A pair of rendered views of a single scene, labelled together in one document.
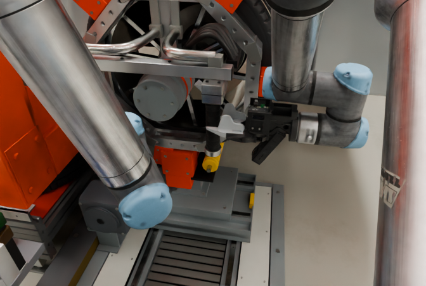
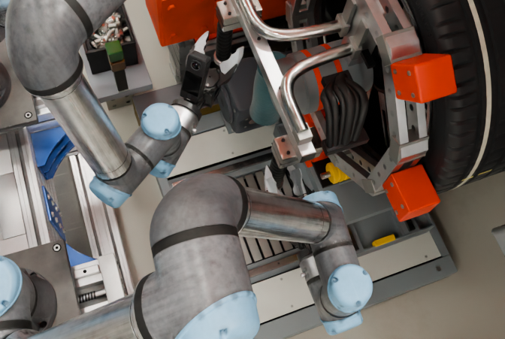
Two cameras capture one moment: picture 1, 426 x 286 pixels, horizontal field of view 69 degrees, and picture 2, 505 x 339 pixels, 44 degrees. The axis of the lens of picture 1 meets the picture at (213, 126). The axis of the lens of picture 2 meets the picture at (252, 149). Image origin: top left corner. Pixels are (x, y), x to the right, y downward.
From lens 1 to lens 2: 91 cm
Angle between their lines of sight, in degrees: 43
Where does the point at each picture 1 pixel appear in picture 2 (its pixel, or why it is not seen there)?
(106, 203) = (232, 96)
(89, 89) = (77, 134)
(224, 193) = (361, 201)
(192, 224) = not seen: hidden behind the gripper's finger
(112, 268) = (211, 142)
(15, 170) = (164, 16)
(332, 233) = not seen: outside the picture
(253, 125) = not seen: hidden behind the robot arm
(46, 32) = (55, 109)
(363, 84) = (336, 301)
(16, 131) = not seen: outside the picture
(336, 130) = (317, 298)
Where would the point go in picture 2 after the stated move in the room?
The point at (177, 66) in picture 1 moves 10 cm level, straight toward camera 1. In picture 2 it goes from (277, 101) to (237, 128)
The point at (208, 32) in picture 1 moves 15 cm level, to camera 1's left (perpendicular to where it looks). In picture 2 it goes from (326, 103) to (283, 43)
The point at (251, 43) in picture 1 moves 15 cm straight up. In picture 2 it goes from (397, 143) to (422, 107)
